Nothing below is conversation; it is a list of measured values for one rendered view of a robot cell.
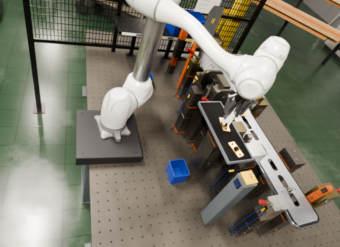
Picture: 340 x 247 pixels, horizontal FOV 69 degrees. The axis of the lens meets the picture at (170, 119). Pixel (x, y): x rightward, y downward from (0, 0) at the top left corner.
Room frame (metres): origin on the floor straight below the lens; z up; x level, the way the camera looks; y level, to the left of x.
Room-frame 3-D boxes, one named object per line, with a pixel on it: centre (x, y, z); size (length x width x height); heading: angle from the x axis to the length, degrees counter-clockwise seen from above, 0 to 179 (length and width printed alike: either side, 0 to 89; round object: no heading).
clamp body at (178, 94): (1.57, 0.01, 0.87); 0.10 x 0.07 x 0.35; 125
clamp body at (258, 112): (1.44, -0.53, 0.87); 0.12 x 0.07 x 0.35; 125
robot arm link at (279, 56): (0.89, -0.24, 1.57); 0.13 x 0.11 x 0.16; 166
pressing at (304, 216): (1.27, -0.42, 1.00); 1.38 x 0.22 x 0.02; 35
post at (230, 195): (0.69, -0.41, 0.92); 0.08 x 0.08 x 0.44; 35
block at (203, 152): (0.91, -0.26, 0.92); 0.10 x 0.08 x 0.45; 35
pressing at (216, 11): (1.89, 0.00, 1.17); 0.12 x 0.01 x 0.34; 125
